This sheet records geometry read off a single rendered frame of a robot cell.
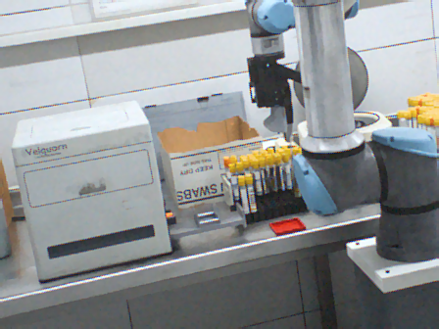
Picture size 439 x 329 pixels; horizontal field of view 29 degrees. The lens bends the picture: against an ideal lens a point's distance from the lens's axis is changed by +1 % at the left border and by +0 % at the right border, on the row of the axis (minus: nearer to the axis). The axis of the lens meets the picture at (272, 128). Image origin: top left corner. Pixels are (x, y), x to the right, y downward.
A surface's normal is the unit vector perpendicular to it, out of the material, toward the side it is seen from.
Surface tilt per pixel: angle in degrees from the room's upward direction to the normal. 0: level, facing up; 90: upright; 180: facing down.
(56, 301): 90
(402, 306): 90
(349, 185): 94
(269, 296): 90
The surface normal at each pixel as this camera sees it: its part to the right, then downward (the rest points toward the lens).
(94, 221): 0.24, 0.19
